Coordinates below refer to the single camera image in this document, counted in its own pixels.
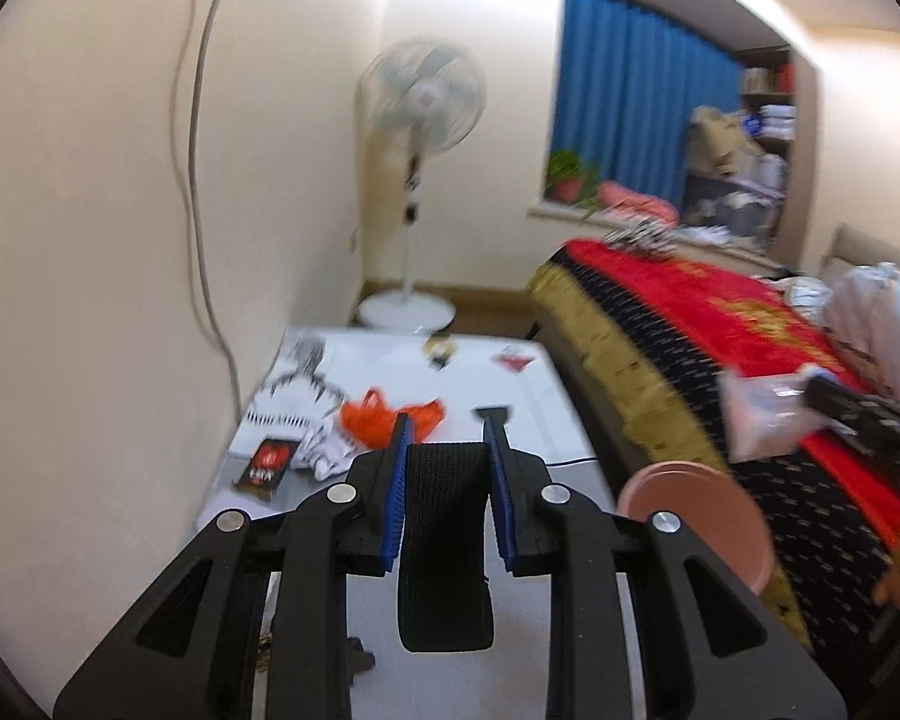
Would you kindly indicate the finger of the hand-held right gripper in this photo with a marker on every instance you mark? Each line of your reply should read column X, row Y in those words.
column 862, row 399
column 885, row 439

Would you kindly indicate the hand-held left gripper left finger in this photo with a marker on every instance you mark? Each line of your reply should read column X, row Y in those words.
column 391, row 495

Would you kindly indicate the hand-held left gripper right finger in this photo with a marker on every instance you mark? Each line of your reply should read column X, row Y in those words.
column 504, row 510

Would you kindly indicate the black elastic band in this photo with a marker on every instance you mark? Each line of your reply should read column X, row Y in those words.
column 446, row 540

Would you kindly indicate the clear white plastic wrapper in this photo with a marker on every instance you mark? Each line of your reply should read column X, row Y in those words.
column 757, row 412

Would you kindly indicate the black red crab packet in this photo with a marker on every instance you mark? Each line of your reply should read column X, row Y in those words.
column 266, row 465

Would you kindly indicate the pink bin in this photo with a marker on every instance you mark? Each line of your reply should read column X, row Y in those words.
column 690, row 495

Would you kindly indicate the orange plastic bag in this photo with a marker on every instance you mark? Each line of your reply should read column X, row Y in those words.
column 375, row 420

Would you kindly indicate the crumpled white printed paper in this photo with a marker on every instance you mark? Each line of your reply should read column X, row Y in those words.
column 322, row 454

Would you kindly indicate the white striped pillow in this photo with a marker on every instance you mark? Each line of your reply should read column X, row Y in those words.
column 885, row 315

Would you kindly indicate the plaid cloth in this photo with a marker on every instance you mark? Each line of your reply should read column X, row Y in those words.
column 802, row 296

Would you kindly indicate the beige headboard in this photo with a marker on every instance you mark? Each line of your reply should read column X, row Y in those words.
column 870, row 247

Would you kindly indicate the grey white folding table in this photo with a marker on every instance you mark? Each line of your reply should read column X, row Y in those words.
column 465, row 360

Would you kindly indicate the black crumpled cloth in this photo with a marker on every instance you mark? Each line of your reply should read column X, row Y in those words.
column 358, row 661

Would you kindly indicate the clear storage box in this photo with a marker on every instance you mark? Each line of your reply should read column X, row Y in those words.
column 731, row 206

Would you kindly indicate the bed with red blanket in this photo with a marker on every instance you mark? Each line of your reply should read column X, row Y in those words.
column 645, row 315

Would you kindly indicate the black white striped cloth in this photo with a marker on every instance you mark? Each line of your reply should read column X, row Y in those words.
column 641, row 238

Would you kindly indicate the pink cloth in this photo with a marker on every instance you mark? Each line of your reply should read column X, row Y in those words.
column 637, row 206

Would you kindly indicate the beige coat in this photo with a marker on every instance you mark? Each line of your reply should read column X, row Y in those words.
column 720, row 139

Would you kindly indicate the wooden bookshelf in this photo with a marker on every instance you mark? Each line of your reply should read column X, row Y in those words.
column 769, row 97

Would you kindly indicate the potted green plant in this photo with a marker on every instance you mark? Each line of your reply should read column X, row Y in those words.
column 566, row 184

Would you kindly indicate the blue curtain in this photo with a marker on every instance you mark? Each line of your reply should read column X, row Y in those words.
column 630, row 90

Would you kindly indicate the white standing fan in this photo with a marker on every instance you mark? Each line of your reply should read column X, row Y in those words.
column 420, row 90

